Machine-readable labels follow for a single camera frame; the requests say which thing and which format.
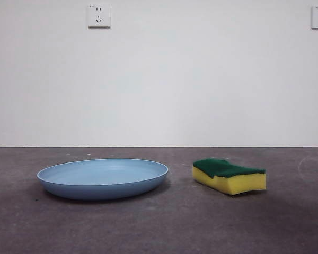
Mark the light blue round plate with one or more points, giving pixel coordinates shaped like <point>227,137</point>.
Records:
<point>100,180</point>

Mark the yellow sponge with green pad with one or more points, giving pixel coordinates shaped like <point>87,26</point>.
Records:
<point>243,182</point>

